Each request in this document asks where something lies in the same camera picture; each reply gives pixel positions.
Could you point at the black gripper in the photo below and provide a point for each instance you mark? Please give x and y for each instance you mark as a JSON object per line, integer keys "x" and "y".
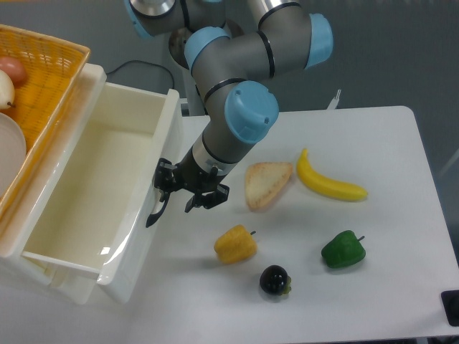
{"x": 204, "y": 182}

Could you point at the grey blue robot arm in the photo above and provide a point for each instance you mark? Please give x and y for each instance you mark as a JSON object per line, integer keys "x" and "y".
{"x": 229, "y": 72}

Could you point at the white drawer cabinet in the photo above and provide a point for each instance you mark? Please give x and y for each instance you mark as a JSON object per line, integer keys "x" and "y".
{"x": 23, "y": 204}

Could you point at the yellow bell pepper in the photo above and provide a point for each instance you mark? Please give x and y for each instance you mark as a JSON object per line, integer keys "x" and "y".
{"x": 235, "y": 245}

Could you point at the toast bread slice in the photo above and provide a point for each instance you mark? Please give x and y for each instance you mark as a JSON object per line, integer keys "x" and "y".
{"x": 264, "y": 181}

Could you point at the dark purple eggplant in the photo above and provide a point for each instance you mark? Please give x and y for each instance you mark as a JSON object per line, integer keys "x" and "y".
{"x": 275, "y": 281}

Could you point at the yellow banana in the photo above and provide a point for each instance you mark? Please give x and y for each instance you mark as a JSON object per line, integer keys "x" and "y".
{"x": 325, "y": 186}

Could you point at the green bell pepper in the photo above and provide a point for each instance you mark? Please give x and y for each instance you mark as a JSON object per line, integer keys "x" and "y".
{"x": 344, "y": 250}

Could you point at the white plate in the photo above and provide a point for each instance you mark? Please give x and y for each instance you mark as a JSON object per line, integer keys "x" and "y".
{"x": 13, "y": 151}

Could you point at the yellow woven basket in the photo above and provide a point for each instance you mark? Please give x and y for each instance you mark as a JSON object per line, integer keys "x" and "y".
{"x": 53, "y": 66}

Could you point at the pale yellow pear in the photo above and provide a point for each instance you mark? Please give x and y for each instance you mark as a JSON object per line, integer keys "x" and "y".
{"x": 7, "y": 91}

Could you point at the red apple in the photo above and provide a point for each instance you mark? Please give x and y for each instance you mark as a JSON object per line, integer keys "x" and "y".
{"x": 14, "y": 69}

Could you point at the black device at edge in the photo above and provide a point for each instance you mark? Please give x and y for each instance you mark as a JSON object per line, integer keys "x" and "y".
{"x": 450, "y": 301}

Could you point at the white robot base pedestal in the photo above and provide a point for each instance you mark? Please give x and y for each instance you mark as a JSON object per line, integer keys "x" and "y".
{"x": 177, "y": 43}

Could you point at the white metal bracket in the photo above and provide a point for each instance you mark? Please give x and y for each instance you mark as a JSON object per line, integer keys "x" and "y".
{"x": 335, "y": 98}

